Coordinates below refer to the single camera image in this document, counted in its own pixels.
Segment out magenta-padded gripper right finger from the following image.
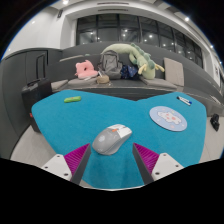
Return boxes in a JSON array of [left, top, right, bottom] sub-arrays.
[[132, 143, 184, 185]]

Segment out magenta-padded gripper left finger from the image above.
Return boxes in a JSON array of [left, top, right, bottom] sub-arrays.
[[41, 143, 92, 186]]

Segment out grey and white computer mouse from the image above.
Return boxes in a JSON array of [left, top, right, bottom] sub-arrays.
[[91, 123, 133, 156]]

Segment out round light blue mouse pad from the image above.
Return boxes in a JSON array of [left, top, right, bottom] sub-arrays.
[[148, 105, 188, 133]]

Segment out white marker with black cap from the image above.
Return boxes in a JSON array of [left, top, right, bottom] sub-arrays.
[[176, 96, 191, 107]]

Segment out white marker with blue cap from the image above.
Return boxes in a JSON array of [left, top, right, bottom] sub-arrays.
[[177, 95, 193, 105]]

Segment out black bag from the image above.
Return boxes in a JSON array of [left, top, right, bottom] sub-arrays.
[[209, 113, 221, 132]]

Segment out grey flat seat cushion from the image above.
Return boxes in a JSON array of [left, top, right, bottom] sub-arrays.
[[139, 75, 178, 90], [67, 77, 101, 88], [50, 79, 69, 92]]

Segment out black suitcase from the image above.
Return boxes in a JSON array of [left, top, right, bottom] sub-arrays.
[[21, 53, 53, 133]]

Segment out small beige pouch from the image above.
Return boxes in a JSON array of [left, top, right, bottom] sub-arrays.
[[96, 74, 110, 85]]

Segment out dark blue patterned bag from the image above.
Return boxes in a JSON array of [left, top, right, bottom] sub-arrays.
[[120, 63, 140, 80]]

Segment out pink plush cushion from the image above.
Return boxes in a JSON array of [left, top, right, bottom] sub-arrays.
[[74, 59, 99, 80]]

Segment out grey upright back cushion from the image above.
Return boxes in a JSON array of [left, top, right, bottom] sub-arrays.
[[163, 57, 185, 87]]

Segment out green dragon plush toy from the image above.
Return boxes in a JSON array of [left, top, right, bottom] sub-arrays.
[[59, 42, 166, 80]]

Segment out grey backpack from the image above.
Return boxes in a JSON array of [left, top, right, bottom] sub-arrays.
[[97, 49, 124, 80]]

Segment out grey upholstered bench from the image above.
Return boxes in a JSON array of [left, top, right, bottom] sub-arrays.
[[0, 41, 224, 118]]

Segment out dark glass window wall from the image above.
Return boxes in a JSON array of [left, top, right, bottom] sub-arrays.
[[75, 13, 204, 68]]

